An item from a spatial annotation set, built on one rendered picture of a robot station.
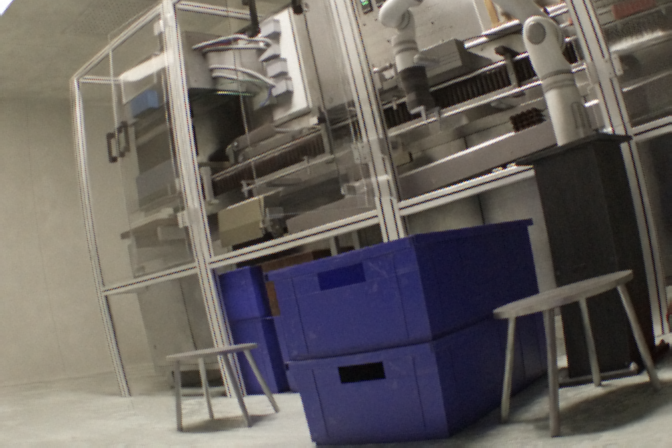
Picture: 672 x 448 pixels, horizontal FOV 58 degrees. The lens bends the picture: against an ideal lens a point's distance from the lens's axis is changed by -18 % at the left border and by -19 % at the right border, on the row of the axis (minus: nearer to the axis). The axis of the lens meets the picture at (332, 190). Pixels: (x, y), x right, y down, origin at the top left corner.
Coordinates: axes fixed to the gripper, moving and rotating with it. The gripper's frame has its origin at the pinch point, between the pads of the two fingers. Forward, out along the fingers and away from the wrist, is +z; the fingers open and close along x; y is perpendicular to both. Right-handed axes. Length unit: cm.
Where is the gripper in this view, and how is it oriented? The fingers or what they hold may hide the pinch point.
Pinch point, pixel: (434, 130)
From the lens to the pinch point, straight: 192.0
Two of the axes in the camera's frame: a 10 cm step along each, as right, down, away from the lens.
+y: -6.4, 2.4, 7.3
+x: -7.4, 0.5, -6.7
